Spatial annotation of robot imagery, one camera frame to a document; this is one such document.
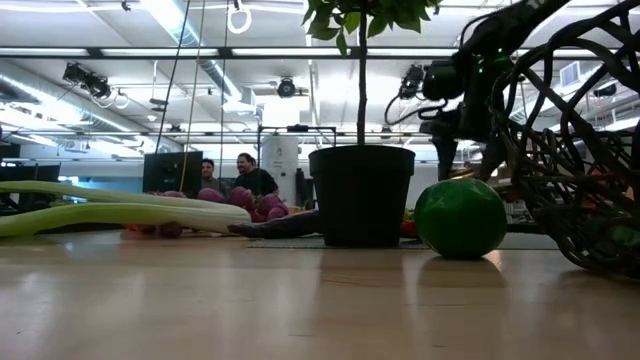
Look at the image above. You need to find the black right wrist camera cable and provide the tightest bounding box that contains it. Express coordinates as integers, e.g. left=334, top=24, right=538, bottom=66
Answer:
left=383, top=94, right=449, bottom=127

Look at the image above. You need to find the black overhead beam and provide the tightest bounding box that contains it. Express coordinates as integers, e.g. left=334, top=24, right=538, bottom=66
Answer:
left=0, top=46, right=640, bottom=62

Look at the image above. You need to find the green cucumber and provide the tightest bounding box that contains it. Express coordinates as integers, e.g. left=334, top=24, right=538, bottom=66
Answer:
left=594, top=214, right=640, bottom=254

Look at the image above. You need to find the purple grape bunch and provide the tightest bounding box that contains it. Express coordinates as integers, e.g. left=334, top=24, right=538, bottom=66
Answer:
left=124, top=187, right=291, bottom=239

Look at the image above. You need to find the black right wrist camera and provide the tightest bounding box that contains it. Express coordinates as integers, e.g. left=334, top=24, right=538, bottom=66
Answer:
left=422, top=59, right=465, bottom=102

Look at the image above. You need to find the thin black hanging cable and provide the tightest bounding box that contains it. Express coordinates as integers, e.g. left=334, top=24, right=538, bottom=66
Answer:
left=218, top=0, right=230, bottom=191

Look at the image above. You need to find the person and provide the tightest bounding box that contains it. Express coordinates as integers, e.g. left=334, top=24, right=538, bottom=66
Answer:
left=199, top=157, right=222, bottom=194
left=232, top=152, right=280, bottom=198

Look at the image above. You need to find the round green lime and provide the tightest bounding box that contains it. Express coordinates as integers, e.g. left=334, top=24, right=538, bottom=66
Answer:
left=413, top=177, right=509, bottom=261

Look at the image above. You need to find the black computer monitor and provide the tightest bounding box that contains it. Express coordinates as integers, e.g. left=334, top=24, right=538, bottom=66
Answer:
left=142, top=151, right=204, bottom=197

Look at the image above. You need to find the potted green leafy plant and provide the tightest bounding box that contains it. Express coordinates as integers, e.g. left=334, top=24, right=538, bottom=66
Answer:
left=301, top=0, right=444, bottom=249

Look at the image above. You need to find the white looped cable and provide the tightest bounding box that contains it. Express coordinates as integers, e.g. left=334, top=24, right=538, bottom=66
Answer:
left=227, top=0, right=253, bottom=35

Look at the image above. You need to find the black round overhead camera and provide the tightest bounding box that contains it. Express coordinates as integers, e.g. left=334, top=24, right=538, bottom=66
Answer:
left=276, top=77, right=298, bottom=99

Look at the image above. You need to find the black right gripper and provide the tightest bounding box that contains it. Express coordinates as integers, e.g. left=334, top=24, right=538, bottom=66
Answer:
left=418, top=64, right=507, bottom=184

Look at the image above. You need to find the dark purple eggplant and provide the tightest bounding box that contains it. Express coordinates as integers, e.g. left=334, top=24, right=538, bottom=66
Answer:
left=227, top=209, right=322, bottom=239

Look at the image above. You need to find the white green leek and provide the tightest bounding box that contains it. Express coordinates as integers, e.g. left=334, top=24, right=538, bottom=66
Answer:
left=0, top=179, right=252, bottom=239

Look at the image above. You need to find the white cylindrical tank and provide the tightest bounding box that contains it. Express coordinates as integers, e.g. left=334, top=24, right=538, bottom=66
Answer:
left=259, top=135, right=300, bottom=207

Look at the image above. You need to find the brown woven wire basket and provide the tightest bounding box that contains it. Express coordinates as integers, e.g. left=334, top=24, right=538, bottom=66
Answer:
left=488, top=0, right=640, bottom=280

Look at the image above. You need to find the silver ventilation duct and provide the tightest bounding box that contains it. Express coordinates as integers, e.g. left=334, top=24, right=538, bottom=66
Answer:
left=139, top=0, right=261, bottom=114

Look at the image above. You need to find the black mounted camera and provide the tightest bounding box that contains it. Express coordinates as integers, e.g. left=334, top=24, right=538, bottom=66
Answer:
left=62, top=62, right=112, bottom=100
left=398, top=63, right=426, bottom=100

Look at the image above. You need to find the dark grey woven placemat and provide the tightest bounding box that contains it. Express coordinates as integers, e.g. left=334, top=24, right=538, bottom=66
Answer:
left=247, top=232, right=560, bottom=251

